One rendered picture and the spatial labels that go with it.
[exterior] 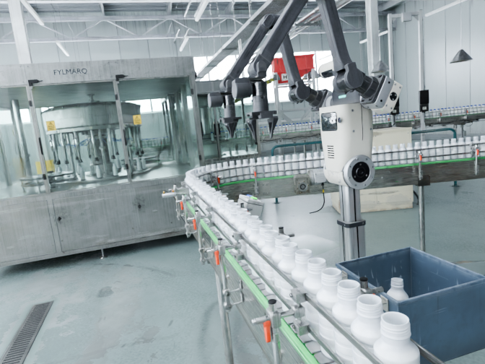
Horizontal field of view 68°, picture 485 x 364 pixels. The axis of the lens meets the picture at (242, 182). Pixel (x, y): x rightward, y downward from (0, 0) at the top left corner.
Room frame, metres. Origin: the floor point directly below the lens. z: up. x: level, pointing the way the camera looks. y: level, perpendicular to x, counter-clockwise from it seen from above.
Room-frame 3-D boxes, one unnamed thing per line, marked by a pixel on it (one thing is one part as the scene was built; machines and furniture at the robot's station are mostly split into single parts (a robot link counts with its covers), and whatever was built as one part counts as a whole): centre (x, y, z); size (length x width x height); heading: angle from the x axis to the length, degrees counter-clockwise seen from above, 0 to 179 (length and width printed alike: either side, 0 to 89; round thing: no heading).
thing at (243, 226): (1.15, 0.00, 1.08); 0.06 x 0.06 x 0.17
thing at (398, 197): (5.49, -1.95, 0.59); 1.10 x 0.62 x 1.18; 88
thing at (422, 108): (6.93, -3.56, 1.55); 0.17 x 0.15 x 0.42; 88
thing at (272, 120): (1.36, -0.11, 1.44); 0.07 x 0.07 x 0.09; 15
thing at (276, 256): (0.87, -0.08, 1.08); 0.06 x 0.06 x 0.17
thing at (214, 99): (1.78, 0.06, 1.61); 0.12 x 0.09 x 0.12; 108
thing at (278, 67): (8.31, -1.36, 1.40); 0.92 x 0.72 x 2.80; 88
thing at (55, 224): (5.52, 2.16, 1.18); 2.88 x 2.73 x 2.35; 106
